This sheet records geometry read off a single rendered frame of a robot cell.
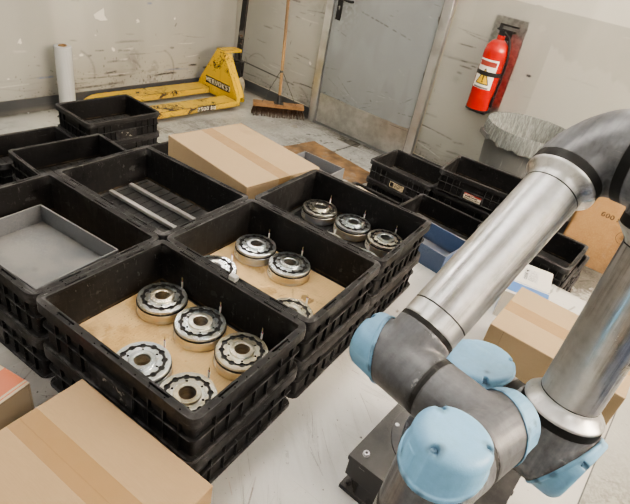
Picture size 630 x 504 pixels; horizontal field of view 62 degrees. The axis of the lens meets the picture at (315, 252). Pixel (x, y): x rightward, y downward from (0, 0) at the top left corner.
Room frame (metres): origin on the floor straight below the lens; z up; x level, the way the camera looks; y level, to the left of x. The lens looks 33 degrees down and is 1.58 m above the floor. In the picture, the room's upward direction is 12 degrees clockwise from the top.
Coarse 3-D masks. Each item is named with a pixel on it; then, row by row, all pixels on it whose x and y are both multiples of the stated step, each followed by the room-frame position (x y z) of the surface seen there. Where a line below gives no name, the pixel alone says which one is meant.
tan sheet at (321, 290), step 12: (216, 252) 1.07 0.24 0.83; (228, 252) 1.08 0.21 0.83; (276, 252) 1.12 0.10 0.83; (240, 264) 1.04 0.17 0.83; (240, 276) 0.99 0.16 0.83; (252, 276) 1.00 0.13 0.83; (264, 276) 1.01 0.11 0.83; (312, 276) 1.05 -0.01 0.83; (264, 288) 0.96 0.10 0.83; (276, 288) 0.97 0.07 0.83; (288, 288) 0.98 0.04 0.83; (300, 288) 0.99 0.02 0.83; (312, 288) 1.00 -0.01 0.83; (324, 288) 1.01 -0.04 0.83; (336, 288) 1.02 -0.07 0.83; (300, 300) 0.94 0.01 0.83; (312, 300) 0.95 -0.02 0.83; (324, 300) 0.96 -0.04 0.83
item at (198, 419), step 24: (120, 264) 0.82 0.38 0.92; (240, 288) 0.82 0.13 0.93; (48, 312) 0.65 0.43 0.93; (72, 336) 0.62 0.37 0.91; (288, 336) 0.71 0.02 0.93; (120, 360) 0.57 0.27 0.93; (264, 360) 0.64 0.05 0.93; (144, 384) 0.54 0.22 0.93; (240, 384) 0.57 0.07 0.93; (168, 408) 0.51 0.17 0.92; (216, 408) 0.53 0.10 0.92
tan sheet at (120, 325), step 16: (128, 304) 0.81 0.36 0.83; (192, 304) 0.86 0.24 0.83; (96, 320) 0.75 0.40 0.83; (112, 320) 0.76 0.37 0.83; (128, 320) 0.77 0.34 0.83; (96, 336) 0.71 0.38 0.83; (112, 336) 0.72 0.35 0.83; (128, 336) 0.73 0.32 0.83; (144, 336) 0.73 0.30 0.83; (160, 336) 0.74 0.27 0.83; (176, 352) 0.71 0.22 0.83; (192, 352) 0.72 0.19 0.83; (208, 352) 0.73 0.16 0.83; (176, 368) 0.67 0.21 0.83; (192, 368) 0.68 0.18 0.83; (208, 368) 0.69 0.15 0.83; (224, 384) 0.66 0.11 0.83
